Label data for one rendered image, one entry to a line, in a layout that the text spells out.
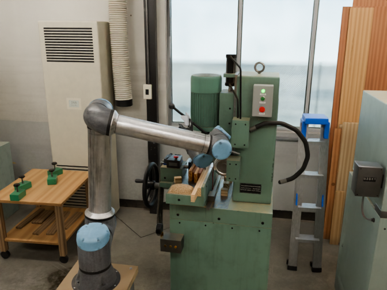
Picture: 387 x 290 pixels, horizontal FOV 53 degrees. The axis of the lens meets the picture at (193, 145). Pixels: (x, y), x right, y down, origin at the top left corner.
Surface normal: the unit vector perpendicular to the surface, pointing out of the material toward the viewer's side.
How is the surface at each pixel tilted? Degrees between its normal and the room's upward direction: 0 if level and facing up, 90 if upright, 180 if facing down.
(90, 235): 5
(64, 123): 90
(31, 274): 0
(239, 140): 90
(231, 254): 90
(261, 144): 90
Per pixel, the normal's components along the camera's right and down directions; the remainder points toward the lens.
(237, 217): -0.19, 0.29
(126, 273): 0.01, -0.95
